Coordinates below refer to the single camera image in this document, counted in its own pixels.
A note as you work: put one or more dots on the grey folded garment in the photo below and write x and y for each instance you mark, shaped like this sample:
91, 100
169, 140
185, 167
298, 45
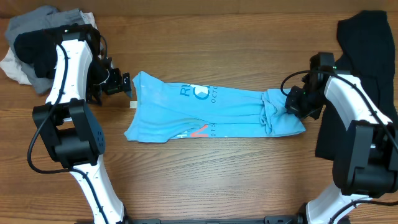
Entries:
41, 18

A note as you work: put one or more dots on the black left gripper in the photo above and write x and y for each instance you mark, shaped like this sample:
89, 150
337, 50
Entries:
116, 86

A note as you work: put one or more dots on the white folded garment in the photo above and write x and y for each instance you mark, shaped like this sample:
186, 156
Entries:
12, 67

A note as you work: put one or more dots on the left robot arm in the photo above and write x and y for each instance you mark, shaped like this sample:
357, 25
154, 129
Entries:
71, 134

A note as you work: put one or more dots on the black garment at right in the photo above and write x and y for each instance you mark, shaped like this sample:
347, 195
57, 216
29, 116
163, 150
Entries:
369, 52

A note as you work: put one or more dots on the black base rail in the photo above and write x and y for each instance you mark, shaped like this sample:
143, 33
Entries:
211, 221

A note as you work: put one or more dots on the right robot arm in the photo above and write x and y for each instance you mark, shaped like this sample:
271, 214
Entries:
355, 181

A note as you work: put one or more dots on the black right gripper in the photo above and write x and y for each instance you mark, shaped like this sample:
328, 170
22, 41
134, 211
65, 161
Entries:
292, 103

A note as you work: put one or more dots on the light blue t-shirt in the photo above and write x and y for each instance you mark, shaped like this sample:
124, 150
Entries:
167, 111

